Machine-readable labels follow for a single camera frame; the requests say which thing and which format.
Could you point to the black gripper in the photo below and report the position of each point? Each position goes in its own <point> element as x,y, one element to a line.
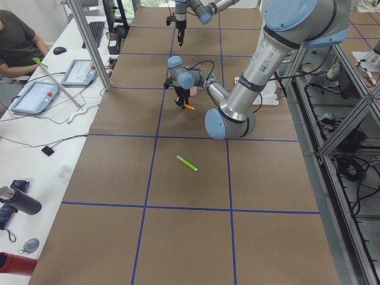
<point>180,27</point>
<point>181,91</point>

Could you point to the orange marker pen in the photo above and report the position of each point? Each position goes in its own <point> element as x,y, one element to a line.
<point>189,107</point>

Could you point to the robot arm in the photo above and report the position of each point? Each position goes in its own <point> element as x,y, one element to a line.
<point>288,26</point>
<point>203,12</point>

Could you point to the pink mesh pen holder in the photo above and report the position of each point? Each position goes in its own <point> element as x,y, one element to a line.
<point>193,91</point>

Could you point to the purple marker pen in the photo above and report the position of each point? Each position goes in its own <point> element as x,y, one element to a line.
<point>195,68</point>

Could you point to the green marker pen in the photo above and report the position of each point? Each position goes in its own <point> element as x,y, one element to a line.
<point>187,163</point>

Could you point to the brown cardboard box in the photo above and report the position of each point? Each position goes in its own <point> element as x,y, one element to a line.
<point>114,43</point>

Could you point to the black keyboard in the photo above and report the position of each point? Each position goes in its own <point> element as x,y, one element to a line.
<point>97,29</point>

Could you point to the reacher grabber stick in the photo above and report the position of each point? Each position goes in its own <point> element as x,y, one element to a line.
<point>81,109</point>

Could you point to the far teach pendant tablet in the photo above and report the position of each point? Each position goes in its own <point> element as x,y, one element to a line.
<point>80,73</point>

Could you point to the teach pendant tablet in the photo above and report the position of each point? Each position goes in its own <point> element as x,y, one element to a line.
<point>36,98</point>
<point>80,73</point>

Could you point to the black computer mouse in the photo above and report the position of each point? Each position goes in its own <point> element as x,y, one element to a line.
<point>59,50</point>

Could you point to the clear plastic packet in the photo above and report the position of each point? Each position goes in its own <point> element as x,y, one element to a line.
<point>63,174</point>

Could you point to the small black square device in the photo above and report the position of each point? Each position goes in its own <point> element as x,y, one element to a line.
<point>47,150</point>

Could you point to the near teach pendant tablet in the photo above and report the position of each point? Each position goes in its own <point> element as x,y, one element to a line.
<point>36,98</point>

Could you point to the seated person dark shirt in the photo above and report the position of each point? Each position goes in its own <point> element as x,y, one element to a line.
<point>19,46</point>

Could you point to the black water bottle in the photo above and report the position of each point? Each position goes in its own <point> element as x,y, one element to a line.
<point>20,200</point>

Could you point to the red bottle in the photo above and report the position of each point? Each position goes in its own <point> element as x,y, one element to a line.
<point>17,264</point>

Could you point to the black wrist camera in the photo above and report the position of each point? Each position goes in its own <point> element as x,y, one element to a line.
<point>169,82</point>
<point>170,19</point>

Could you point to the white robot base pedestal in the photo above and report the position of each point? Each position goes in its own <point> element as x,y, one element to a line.
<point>268,96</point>

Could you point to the aluminium frame post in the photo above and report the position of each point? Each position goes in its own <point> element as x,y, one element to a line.
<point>89,41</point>

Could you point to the round silver keychain disc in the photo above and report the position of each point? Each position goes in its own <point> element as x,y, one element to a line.
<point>30,246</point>

